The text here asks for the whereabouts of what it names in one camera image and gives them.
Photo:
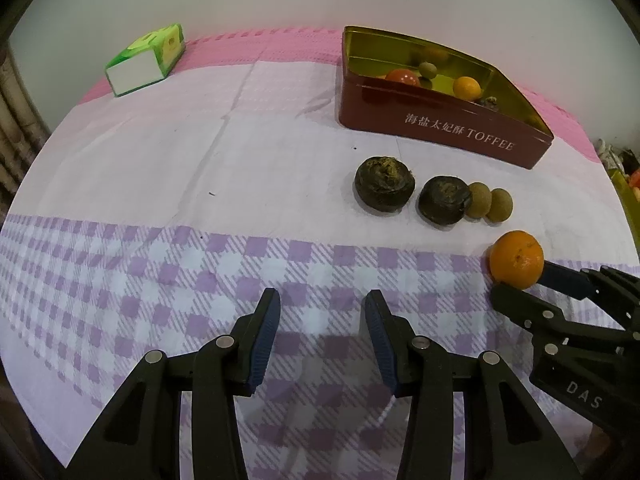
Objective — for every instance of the white ornament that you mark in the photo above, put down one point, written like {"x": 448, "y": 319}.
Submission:
{"x": 605, "y": 150}

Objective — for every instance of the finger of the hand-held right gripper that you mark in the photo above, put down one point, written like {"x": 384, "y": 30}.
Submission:
{"x": 520, "y": 307}
{"x": 565, "y": 277}

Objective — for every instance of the green tissue pack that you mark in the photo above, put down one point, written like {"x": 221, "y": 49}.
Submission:
{"x": 145, "y": 60}

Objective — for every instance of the red tomato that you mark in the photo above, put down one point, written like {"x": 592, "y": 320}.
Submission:
{"x": 402, "y": 78}

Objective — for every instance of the yellow-green container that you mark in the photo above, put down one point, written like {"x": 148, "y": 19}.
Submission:
{"x": 622, "y": 185}

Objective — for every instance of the small green fruit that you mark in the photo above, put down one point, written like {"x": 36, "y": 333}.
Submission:
{"x": 427, "y": 68}

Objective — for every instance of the brown striped curtain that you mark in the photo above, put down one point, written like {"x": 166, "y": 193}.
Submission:
{"x": 12, "y": 120}

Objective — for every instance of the gold and red tin box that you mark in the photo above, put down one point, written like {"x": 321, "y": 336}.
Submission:
{"x": 425, "y": 120}

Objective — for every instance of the small brown kiwi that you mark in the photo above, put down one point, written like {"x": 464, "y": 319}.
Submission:
{"x": 480, "y": 199}
{"x": 500, "y": 205}

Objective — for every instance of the pink and purple checked tablecloth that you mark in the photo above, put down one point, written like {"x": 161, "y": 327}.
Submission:
{"x": 150, "y": 185}

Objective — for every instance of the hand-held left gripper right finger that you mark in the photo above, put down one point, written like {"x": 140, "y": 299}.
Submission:
{"x": 382, "y": 345}

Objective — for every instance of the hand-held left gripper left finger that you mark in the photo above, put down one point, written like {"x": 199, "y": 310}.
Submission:
{"x": 265, "y": 340}

